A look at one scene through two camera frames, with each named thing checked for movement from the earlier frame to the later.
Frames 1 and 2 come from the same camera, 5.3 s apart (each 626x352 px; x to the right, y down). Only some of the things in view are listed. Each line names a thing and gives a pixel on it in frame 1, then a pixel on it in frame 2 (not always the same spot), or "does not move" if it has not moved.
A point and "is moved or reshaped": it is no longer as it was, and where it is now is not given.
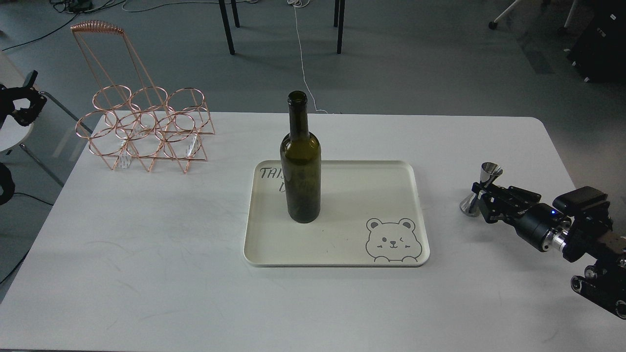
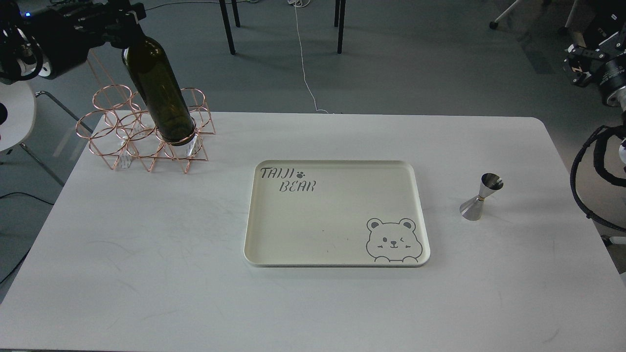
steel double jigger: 489,171 is moved or reshaped
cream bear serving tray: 372,214 does not move
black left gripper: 25,116 → 67,32
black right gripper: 544,225 → 581,62
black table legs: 337,6 does not move
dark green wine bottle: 301,152 → 150,69
